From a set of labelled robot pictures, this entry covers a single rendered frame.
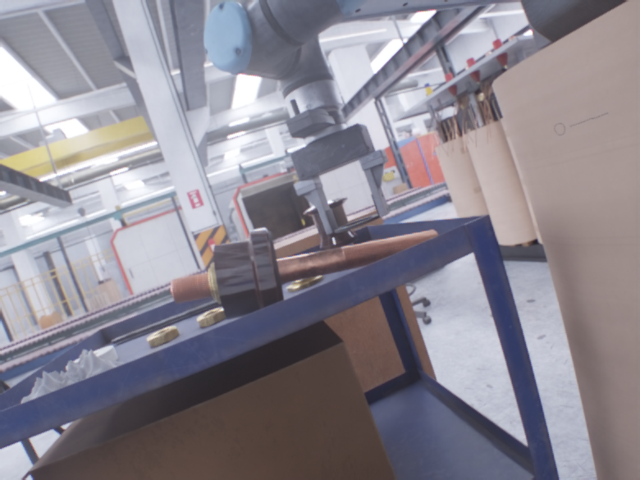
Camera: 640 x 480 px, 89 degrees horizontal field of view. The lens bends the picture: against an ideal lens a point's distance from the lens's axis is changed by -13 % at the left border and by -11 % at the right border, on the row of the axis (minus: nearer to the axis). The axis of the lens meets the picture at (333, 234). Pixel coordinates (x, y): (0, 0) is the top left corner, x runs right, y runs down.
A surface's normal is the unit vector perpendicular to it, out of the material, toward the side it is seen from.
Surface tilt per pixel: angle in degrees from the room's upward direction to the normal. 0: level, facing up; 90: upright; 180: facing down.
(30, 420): 90
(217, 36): 90
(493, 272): 90
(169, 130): 90
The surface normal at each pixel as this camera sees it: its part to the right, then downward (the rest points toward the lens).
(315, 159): -0.36, 0.21
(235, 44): -0.56, 0.26
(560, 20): -0.23, 0.97
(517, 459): -0.34, -0.94
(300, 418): 0.24, 0.00
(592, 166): -0.88, 0.35
